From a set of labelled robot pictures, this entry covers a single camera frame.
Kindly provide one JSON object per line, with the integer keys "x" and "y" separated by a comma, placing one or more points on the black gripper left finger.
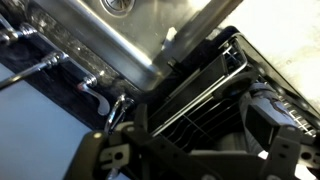
{"x": 160, "y": 146}

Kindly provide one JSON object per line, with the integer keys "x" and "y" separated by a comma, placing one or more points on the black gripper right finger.
{"x": 283, "y": 146}

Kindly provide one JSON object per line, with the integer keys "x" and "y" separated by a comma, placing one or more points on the white sugar canister black label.
{"x": 266, "y": 96}

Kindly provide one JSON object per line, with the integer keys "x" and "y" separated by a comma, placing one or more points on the small chrome faucet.
{"x": 115, "y": 111}

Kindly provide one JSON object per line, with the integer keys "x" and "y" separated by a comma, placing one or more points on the black dish rack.
{"x": 200, "y": 83}

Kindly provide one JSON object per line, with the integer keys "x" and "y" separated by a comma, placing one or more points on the stainless steel sink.
{"x": 133, "y": 36}

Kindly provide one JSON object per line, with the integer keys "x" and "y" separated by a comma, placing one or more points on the chrome gooseneck faucet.
{"x": 50, "y": 61}

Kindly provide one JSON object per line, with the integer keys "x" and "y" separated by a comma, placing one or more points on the round sink drain strainer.
{"x": 118, "y": 5}

